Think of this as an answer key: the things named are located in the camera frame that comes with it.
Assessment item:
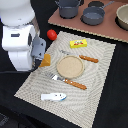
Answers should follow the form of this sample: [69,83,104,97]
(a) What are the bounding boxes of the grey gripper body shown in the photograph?
[30,35,48,69]

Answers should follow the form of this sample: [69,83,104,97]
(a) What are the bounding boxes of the orange bread loaf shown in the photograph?
[40,54,51,67]

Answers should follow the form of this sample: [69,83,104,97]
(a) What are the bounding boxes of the red tomato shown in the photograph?
[47,29,57,41]

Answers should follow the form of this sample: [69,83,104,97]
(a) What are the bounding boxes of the yellow box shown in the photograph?
[70,39,87,48]

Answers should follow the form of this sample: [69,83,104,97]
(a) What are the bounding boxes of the white toy fish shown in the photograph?
[41,93,67,101]

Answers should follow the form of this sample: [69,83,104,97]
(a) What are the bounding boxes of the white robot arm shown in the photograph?
[0,0,46,72]

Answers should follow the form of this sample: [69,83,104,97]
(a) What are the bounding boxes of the beige round plate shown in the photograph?
[57,55,85,79]

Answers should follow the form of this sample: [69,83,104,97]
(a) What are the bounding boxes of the grey pot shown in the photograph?
[56,0,81,19]

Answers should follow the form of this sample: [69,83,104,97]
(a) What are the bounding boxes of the white striped placemat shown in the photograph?
[15,31,115,128]

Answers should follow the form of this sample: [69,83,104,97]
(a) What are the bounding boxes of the grey saucepan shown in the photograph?
[82,1,112,26]

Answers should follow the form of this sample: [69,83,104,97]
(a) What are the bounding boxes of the brown stove board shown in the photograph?
[48,0,128,43]

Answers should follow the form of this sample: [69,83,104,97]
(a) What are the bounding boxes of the beige bowl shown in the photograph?
[116,4,128,30]

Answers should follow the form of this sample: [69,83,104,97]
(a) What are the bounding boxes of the knife with wooden handle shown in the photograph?
[60,50,99,63]

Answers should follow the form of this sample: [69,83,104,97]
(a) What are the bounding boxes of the black cable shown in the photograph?
[0,69,21,75]

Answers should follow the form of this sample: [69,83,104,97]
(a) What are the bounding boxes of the fork with wooden handle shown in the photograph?
[45,72,87,90]

